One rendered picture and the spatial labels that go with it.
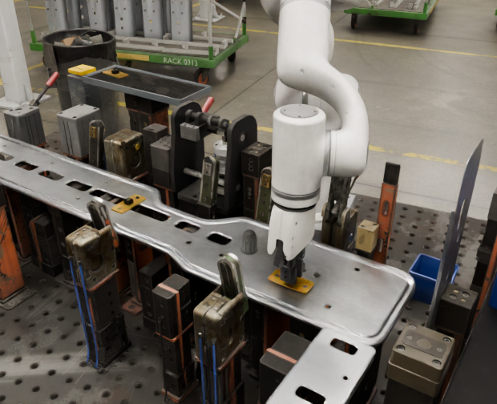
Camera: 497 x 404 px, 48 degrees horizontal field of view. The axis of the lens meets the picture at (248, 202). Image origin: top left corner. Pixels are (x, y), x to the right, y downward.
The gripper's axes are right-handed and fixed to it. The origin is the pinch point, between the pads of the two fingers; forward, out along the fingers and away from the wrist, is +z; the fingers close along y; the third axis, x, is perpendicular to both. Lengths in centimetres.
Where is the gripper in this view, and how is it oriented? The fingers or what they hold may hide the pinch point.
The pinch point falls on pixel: (291, 269)
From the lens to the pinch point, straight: 104.8
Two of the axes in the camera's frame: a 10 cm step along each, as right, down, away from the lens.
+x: 8.4, 2.8, -4.7
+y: -5.4, 4.3, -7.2
